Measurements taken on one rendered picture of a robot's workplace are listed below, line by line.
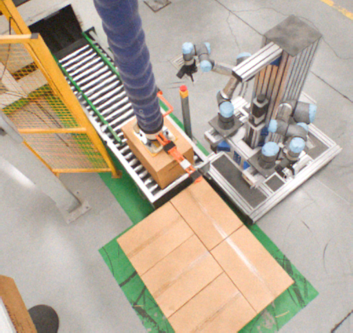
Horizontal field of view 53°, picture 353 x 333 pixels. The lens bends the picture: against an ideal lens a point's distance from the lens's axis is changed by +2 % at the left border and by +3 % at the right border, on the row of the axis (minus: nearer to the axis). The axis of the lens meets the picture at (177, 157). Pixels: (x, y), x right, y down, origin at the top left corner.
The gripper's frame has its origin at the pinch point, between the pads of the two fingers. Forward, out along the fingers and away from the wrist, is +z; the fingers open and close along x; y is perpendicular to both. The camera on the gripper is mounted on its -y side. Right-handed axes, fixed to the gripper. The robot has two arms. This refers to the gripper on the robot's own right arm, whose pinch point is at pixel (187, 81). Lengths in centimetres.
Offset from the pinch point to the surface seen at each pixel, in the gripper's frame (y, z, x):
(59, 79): -78, -20, 49
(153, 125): -37.7, 24.8, 0.2
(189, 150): -19, 60, -21
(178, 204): -52, 98, -42
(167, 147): -37, 42, -15
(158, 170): -53, 57, -20
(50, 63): -78, -36, 49
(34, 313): -220, 149, -22
